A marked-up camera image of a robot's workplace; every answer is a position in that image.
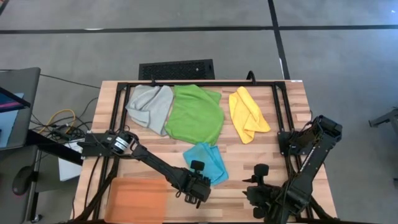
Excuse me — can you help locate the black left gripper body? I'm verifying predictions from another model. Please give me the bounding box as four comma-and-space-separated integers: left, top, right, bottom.
181, 160, 213, 210

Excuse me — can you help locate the black perforated computer case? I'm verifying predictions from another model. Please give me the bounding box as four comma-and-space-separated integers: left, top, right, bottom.
138, 58, 216, 81

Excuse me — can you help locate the thin black floor cable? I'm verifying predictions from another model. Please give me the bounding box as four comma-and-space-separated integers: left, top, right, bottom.
39, 73, 101, 90

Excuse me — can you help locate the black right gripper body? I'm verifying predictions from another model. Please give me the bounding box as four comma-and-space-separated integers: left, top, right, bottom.
248, 164, 285, 220

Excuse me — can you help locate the black metal table frame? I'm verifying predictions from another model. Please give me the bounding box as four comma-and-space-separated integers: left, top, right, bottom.
73, 80, 338, 223

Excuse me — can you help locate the grey chair base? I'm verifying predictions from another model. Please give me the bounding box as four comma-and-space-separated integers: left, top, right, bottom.
368, 108, 398, 137

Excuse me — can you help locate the dark grey side table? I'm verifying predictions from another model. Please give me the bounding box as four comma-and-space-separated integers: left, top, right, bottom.
0, 145, 41, 224

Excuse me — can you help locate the black computer mouse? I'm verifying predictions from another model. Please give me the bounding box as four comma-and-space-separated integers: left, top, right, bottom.
11, 166, 35, 197

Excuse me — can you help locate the green microfiber towel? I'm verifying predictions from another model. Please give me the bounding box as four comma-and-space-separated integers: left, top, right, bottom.
164, 84, 225, 146

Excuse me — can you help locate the black power strip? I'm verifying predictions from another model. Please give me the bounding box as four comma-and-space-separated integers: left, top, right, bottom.
49, 126, 86, 141

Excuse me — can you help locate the white flat box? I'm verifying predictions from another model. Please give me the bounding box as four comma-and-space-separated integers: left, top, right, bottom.
57, 138, 85, 182

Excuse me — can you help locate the black desk support beam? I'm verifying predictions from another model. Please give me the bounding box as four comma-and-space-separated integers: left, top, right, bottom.
26, 129, 84, 166

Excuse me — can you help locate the monitor with blue screen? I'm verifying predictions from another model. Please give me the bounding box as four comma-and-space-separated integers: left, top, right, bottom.
0, 86, 32, 149

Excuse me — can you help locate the yellow floor cable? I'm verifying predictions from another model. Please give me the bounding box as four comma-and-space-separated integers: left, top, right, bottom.
37, 108, 77, 134

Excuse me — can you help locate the yellow microfiber towel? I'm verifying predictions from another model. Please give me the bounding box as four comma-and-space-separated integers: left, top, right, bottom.
228, 86, 271, 145

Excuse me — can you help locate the grey microfiber towel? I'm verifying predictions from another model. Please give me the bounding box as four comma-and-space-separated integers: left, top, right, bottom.
125, 84, 174, 137

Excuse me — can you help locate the teal microfiber towel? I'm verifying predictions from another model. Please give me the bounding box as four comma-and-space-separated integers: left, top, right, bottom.
182, 142, 229, 187

